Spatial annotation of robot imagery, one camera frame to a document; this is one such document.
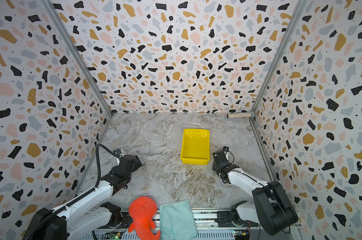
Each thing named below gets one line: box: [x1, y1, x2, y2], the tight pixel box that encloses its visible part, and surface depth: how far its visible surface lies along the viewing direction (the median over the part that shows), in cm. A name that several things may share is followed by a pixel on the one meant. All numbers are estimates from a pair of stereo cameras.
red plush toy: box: [128, 196, 160, 240], surface depth 70 cm
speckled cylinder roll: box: [227, 112, 252, 119], surface depth 123 cm
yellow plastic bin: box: [180, 128, 211, 165], surface depth 103 cm
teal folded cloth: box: [159, 199, 198, 240], surface depth 75 cm
